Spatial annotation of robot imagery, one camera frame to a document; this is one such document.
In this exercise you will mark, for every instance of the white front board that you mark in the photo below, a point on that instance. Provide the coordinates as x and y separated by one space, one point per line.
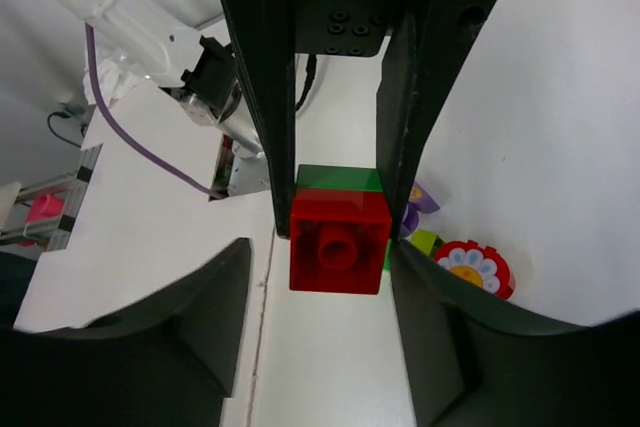
138 230

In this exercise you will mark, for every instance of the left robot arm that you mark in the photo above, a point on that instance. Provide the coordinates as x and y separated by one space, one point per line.
178 58

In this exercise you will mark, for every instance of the lime green lego stack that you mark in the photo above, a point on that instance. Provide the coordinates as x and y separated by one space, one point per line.
426 241

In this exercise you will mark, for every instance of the red flower lego brick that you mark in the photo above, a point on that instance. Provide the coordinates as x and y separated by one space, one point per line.
482 266

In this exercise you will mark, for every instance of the green small lego brick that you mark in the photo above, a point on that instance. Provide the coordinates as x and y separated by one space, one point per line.
338 178

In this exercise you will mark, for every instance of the red small lego brick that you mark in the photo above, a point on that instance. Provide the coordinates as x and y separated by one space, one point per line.
339 240

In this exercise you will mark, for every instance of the purple paw lego brick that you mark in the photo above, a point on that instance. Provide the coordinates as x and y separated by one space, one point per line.
419 202

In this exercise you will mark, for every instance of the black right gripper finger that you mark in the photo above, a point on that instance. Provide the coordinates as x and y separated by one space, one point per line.
430 42
262 35

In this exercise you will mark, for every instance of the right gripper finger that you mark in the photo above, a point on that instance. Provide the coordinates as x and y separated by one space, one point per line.
168 359
474 359

